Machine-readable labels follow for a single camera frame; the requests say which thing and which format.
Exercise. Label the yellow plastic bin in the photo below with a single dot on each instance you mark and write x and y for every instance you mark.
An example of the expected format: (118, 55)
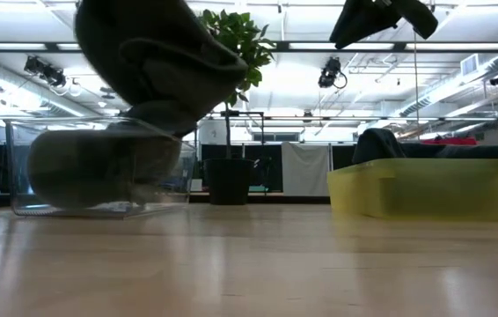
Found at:
(429, 189)

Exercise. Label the black plant pot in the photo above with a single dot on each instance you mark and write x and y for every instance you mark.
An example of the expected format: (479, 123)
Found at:
(229, 180)

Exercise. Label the white hanging sheet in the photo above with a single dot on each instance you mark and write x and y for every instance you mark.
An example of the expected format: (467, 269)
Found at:
(306, 169)

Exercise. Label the white ceiling air vent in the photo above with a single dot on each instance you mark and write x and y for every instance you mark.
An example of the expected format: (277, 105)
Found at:
(469, 64)

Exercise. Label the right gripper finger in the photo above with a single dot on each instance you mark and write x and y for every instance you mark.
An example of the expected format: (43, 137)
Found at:
(359, 24)
(418, 17)

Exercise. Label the red cloth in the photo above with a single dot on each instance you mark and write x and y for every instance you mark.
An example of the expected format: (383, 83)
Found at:
(449, 141)

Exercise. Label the black metal frame stand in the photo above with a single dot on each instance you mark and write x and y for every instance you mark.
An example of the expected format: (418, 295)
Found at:
(249, 113)

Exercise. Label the black ceiling spotlight pair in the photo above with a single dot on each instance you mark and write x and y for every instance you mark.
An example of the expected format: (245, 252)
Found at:
(51, 75)

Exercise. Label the round ceiling fixture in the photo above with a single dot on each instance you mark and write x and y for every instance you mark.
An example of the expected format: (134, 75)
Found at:
(108, 90)

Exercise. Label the black overhead frame beam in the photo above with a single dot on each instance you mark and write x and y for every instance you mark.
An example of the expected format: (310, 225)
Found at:
(282, 46)

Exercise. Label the green leafy potted tree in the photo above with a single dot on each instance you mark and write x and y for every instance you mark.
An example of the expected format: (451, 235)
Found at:
(249, 39)

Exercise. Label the clear plastic bin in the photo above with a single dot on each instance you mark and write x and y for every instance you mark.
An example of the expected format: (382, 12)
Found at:
(99, 212)

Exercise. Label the grey cotton baseball cap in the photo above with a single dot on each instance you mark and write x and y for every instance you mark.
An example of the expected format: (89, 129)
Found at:
(165, 75)

